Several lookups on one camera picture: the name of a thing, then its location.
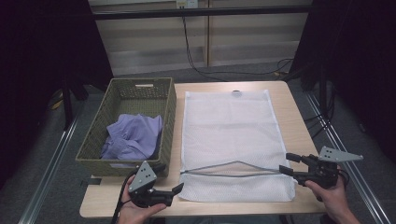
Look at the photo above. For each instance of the purple shirt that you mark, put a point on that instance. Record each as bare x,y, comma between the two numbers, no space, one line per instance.
134,137

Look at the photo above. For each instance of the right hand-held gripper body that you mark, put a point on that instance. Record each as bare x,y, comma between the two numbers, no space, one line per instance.
323,174

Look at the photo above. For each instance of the white mesh laundry bag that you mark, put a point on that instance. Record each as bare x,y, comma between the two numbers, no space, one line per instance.
230,130

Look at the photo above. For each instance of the white wall socket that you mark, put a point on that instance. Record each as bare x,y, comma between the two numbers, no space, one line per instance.
186,3

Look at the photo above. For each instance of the dark round table grommet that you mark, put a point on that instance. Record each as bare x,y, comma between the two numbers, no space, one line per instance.
236,92

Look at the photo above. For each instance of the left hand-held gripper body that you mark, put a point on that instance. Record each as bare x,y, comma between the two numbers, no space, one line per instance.
141,179

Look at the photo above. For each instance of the black horizontal bar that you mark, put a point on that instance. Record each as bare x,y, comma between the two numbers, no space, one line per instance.
202,13

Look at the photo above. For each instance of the green woven basket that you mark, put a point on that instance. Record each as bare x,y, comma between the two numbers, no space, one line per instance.
137,96

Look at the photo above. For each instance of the yellow floor object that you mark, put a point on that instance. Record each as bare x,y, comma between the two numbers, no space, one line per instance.
56,104

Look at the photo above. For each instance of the person's left hand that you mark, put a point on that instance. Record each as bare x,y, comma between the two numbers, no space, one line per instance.
130,214

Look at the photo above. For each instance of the dark curtain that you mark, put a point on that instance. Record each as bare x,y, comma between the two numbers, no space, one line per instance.
37,62
361,62

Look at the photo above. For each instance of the black metal stand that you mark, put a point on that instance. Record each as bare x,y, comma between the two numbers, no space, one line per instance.
67,102
322,90

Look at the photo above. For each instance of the metal floor rail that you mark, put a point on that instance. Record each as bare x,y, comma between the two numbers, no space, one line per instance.
46,174
348,149

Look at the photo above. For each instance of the person's right hand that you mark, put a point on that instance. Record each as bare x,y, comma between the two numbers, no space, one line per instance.
334,199

